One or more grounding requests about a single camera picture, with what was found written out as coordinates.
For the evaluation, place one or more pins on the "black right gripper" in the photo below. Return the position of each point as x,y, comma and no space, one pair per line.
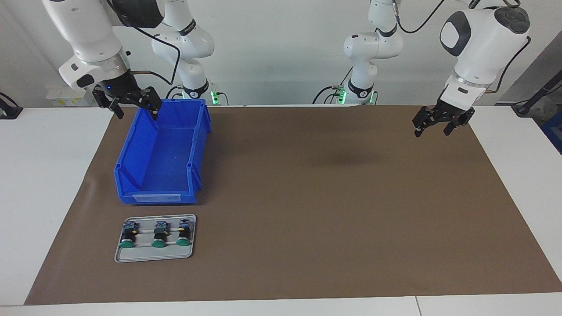
116,87

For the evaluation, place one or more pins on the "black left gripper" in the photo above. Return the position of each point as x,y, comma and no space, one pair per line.
454,112

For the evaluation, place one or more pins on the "silver metal tray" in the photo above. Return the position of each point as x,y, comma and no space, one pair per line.
153,255

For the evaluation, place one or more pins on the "green push button switch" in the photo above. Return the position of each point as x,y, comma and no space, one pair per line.
183,236
127,237
159,237

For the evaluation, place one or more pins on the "brown table mat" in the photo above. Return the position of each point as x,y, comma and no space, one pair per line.
307,219

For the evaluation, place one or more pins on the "thin metal rod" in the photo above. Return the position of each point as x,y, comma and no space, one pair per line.
142,244
145,230

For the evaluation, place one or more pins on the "blue crate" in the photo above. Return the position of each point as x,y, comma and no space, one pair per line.
554,131

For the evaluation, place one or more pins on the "black stand with pole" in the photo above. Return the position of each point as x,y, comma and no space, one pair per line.
522,109

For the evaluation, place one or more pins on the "white box with yellow label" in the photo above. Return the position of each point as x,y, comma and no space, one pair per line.
66,96

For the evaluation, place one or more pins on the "black table clamp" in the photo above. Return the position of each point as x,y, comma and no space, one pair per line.
9,112

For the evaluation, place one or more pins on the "blue plastic storage bin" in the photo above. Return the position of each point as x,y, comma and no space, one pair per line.
162,166

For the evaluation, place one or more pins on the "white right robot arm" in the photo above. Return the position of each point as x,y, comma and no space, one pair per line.
88,35

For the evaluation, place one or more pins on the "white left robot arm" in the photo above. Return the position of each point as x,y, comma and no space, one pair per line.
478,48

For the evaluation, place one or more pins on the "green lit base connector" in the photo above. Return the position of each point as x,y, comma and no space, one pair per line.
341,95
214,97

